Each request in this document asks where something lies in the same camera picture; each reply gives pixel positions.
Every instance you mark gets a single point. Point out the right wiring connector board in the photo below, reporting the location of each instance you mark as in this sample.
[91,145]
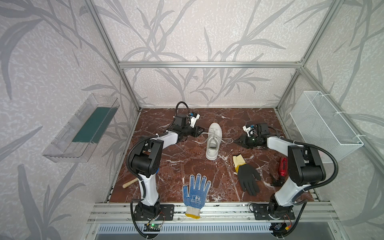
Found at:
[280,227]

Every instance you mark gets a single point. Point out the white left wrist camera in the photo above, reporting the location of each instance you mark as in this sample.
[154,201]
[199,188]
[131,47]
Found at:
[193,118]

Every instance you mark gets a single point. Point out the clear plastic wall bin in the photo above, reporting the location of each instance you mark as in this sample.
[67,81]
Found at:
[79,138]

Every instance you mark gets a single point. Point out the blue dotted knit glove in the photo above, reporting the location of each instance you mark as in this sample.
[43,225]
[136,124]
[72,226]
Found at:
[195,195]

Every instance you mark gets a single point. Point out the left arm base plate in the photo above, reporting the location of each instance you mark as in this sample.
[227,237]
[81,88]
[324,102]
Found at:
[159,212]

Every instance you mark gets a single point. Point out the red handled tool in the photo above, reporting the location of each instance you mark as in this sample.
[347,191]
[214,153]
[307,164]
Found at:
[282,173]

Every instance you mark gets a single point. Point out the white leather sneaker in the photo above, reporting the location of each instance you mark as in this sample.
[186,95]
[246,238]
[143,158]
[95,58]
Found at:
[213,141]

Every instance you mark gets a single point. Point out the black yellow work glove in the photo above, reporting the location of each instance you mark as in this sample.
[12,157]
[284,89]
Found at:
[248,176]

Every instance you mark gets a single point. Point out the white wire mesh basket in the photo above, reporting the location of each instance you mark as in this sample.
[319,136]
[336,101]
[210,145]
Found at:
[321,124]

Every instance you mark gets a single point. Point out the wooden handled brush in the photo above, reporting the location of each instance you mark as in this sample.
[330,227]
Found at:
[127,184]

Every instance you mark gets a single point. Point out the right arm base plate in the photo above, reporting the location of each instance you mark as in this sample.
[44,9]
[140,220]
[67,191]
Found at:
[271,212]

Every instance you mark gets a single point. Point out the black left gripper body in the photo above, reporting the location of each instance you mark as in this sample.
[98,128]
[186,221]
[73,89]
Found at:
[194,131]

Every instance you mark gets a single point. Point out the green lit circuit board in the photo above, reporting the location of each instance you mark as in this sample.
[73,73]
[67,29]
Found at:
[150,227]

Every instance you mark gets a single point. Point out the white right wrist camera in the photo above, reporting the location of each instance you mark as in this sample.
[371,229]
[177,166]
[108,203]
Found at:
[250,130]

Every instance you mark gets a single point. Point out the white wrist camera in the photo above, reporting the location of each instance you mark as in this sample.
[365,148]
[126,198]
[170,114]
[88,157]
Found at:
[193,118]
[250,130]

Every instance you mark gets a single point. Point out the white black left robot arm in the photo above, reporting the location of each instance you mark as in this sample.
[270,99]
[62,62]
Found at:
[144,159]

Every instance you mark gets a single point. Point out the grey-white shoelace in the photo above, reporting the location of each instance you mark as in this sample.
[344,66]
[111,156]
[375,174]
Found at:
[223,140]

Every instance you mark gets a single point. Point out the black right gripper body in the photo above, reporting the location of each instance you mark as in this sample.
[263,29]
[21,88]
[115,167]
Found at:
[247,139]

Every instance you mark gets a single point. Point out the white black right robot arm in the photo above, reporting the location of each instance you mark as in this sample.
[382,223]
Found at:
[304,164]

